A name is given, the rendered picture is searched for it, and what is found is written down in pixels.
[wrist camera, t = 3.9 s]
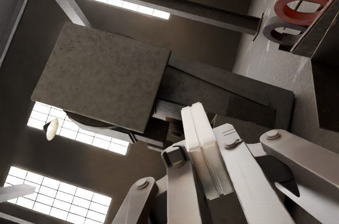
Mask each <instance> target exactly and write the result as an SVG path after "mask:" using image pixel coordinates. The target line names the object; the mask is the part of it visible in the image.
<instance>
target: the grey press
mask: <svg viewBox="0 0 339 224"><path fill-rule="evenodd" d="M294 98H295V94H294V93H293V91H290V90H287V89H283V88H280V87H277V86H274V85H271V84H267V83H264V82H261V81H258V80H255V79H252V78H248V77H245V76H242V75H239V74H236V73H232V72H229V71H226V70H223V69H220V68H217V67H213V66H210V65H207V64H204V63H201V62H198V61H194V60H191V59H188V58H185V57H182V56H179V55H176V54H173V53H172V51H171V50H170V49H167V48H164V47H160V46H156V45H153V44H149V43H145V42H142V41H137V40H135V39H134V38H132V37H130V36H128V35H125V34H122V33H118V32H109V31H108V32H104V31H101V30H97V29H93V28H90V27H86V26H82V25H79V24H75V23H71V22H66V23H65V25H64V27H63V29H62V32H61V34H60V36H59V38H58V40H57V42H56V44H55V47H54V49H53V51H52V53H51V55H50V57H49V59H48V62H47V64H46V66H45V68H44V70H43V72H42V74H41V77H40V79H39V81H38V83H37V85H36V87H35V89H34V92H33V94H32V96H31V100H32V101H36V102H39V103H42V104H46V105H49V106H53V107H56V108H59V109H62V110H63V111H64V112H65V113H66V114H67V115H66V116H67V117H68V119H69V120H71V121H72V122H73V123H74V124H75V125H77V126H78V127H79V128H80V129H81V130H84V131H87V132H91V133H95V134H99V135H102V136H106V137H110V138H114V139H118V140H121V141H125V142H129V143H132V144H134V143H135V142H136V143H137V141H138V140H141V141H144V142H147V143H148V144H147V146H148V148H149V149H153V150H156V151H159V152H163V151H164V150H165V149H167V148H168V147H170V146H172V145H173V144H175V143H176V142H172V141H168V140H166V137H167V134H168V131H169V127H170V123H169V122H167V121H164V120H161V119H157V118H154V117H152V116H153V114H156V113H159V114H162V115H166V116H169V117H173V118H176V119H180V120H182V114H181V110H182V108H185V107H187V106H189V107H192V105H193V104H195V103H198V102H199V103H202V106H203V108H204V111H205V113H206V116H207V118H208V121H209V123H210V125H211V128H212V129H213V126H212V125H213V124H211V121H212V120H213V118H214V117H215V116H216V114H221V115H224V116H228V117H231V118H235V119H238V120H242V121H245V122H253V123H256V125H260V126H263V127H267V128H270V129H273V130H274V129H277V130H279V129H282V130H286V131H289V126H290V121H291V115H292V109H293V104H294Z"/></svg>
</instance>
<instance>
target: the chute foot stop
mask: <svg viewBox="0 0 339 224"><path fill-rule="evenodd" d="M282 34H285V35H292V34H287V33H282ZM292 47H293V46H288V45H282V44H279V47H278V50H282V51H287V52H290V50H291V49H292ZM291 53H292V52H291Z"/></svg>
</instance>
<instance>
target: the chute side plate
mask: <svg viewBox="0 0 339 224"><path fill-rule="evenodd" d="M338 11H339V0H335V1H334V3H333V4H332V5H331V6H330V7H329V9H328V10H327V11H326V12H325V13H324V15H323V16H322V17H321V18H320V20H319V21H318V22H317V23H316V24H315V26H314V27H313V28H312V29H311V31H310V32H309V33H308V34H307V35H306V37H305V38H304V39H303V40H302V41H301V43H300V44H299V45H298V46H297V48H296V49H295V50H294V51H293V52H292V54H296V55H300V56H303V57H308V58H311V57H312V54H310V53H311V52H312V51H314V50H315V49H316V48H317V47H318V45H319V43H320V42H321V40H322V38H323V37H324V35H325V33H326V32H327V30H328V28H329V27H330V25H331V23H332V21H333V20H334V18H335V16H336V15H337V13H338Z"/></svg>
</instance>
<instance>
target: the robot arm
mask: <svg viewBox="0 0 339 224"><path fill-rule="evenodd" d="M181 114H182V120H183V126H184V132H185V140H183V141H181V142H178V143H175V144H173V145H172V146H170V147H168V148H167V149H165V150H164V151H163V152H162V153H161V157H162V159H163V162H164V164H165V166H166V169H167V175H166V176H165V177H163V178H162V179H160V180H158V181H157V182H156V181H155V179H154V178H153V177H146V178H142V179H140V180H138V181H137V182H136V183H135V184H133V186H132V187H131V188H130V190H129V192H128V194H127V196H126V197H125V199H124V201H123V203H122V205H121V207H120V209H119V210H118V212H117V214H116V216H115V218H114V220H113V222H112V223H111V224H213V221H212V217H211V212H210V208H209V204H208V201H207V199H209V200H212V199H215V198H217V197H220V196H219V195H220V194H224V195H226V194H229V193H232V192H234V191H233V190H235V192H236V194H237V197H238V199H239V202H240V205H241V207H242V210H243V212H244V215H245V217H246V220H247V222H248V224H296V223H295V222H294V220H293V218H292V217H291V215H290V214H289V212H288V210H287V209H286V207H285V206H284V204H283V202H282V201H281V199H280V198H279V196H278V194H277V193H276V191H275V189H274V188H273V186H272V184H271V183H275V185H276V187H277V188H278V189H279V190H281V191H282V192H283V193H284V194H286V195H287V196H288V197H290V198H291V199H292V200H293V201H295V202H296V203H297V204H298V205H300V206H301V207H302V208H303V209H305V210H306V211H307V212H309V213H310V214H311V215H312V216H314V217H315V218H316V219H317V220H319V221H320V222H321V223H323V224H339V154H337V153H335V152H333V151H330V150H328V149H326V148H324V147H321V146H319V145H317V144H315V143H312V142H310V141H308V140H306V139H303V138H301V137H299V136H297V135H295V134H292V133H290V132H288V131H286V130H282V129H279V130H277V129H274V130H270V131H269V132H266V133H264V134H263V135H262V136H261V137H260V143H255V144H247V143H245V141H244V140H243V139H241V138H240V137H239V135H238V133H237V132H236V130H235V129H234V127H233V126H232V125H230V124H224V125H222V126H219V127H216V128H214V129H212V128H211V125H210V123H209V121H208V118H207V116H206V113H205V111H204V108H203V106H202V103H199V102H198V103H195V104H193V105H192V107H189V106H187V107H185V108H182V110H181Z"/></svg>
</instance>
